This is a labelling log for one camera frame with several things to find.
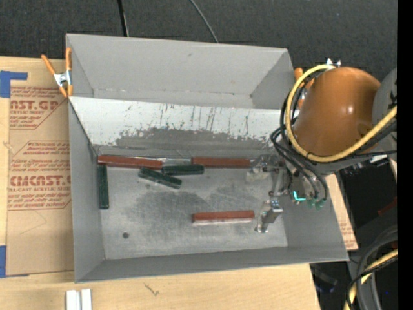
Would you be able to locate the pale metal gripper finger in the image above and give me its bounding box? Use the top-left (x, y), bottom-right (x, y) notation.
top-left (255, 200), bottom-right (284, 234)
top-left (246, 160), bottom-right (270, 183)

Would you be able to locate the red-brown flat block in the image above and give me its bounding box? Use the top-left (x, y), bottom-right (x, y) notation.
top-left (97, 154), bottom-right (164, 170)
top-left (191, 210), bottom-right (256, 227)
top-left (190, 156), bottom-right (253, 169)

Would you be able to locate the dark green flat block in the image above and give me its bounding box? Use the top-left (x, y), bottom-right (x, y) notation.
top-left (161, 164), bottom-right (205, 176)
top-left (97, 165), bottom-right (110, 210)
top-left (137, 167), bottom-right (183, 190)

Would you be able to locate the grey metal bin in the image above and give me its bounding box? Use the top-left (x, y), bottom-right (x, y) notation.
top-left (65, 33), bottom-right (350, 284)

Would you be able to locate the brown cardboard board red print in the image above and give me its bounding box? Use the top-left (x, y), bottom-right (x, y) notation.
top-left (0, 56), bottom-right (359, 278)

